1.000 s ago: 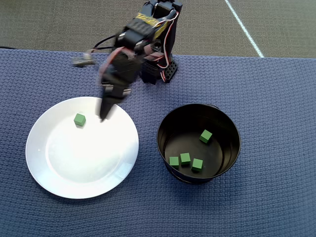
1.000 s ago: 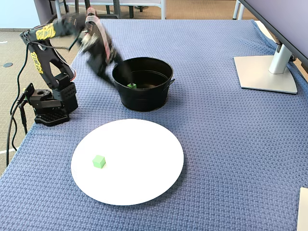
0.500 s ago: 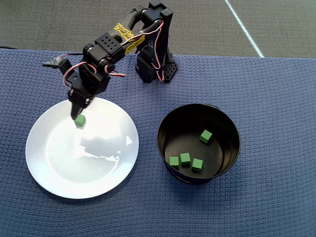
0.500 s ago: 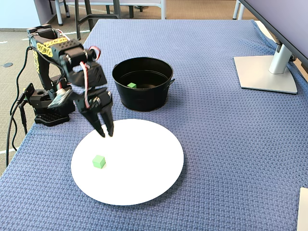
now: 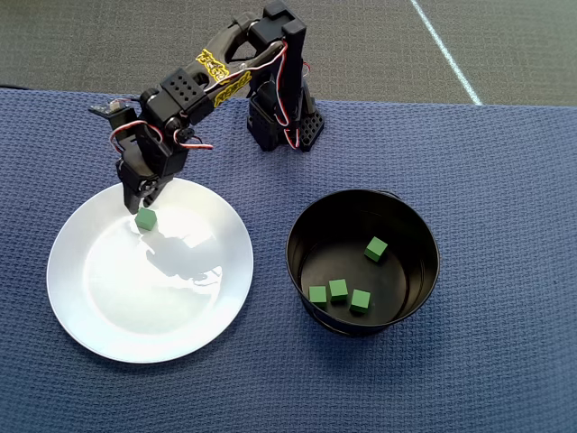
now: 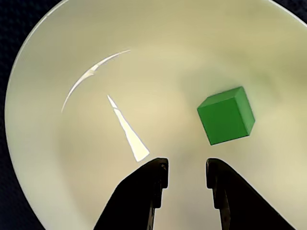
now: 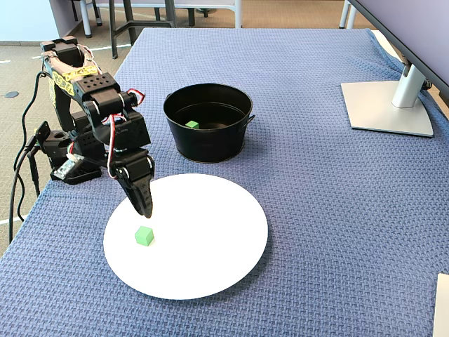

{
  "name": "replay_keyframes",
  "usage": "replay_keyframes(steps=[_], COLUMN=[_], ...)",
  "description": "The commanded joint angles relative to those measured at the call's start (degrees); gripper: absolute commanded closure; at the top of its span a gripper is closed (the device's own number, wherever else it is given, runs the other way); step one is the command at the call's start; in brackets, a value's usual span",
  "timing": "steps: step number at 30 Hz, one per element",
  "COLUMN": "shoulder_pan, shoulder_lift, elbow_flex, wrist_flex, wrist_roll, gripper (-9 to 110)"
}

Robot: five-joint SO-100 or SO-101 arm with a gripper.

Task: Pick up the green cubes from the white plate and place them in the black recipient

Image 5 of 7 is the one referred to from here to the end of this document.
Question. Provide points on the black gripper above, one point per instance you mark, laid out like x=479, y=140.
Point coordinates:
x=133, y=188

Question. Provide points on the green cube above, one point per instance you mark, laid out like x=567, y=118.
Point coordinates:
x=360, y=301
x=376, y=249
x=145, y=220
x=317, y=295
x=338, y=289

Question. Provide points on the white round plate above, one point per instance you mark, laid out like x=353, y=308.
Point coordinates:
x=112, y=325

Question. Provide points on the black round metal pot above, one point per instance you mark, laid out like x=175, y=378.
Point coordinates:
x=405, y=216

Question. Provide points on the white floor tape line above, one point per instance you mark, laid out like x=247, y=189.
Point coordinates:
x=444, y=49

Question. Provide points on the blue woven table cloth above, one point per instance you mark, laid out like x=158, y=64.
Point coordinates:
x=496, y=225

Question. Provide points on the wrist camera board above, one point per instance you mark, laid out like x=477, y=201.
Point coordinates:
x=110, y=108

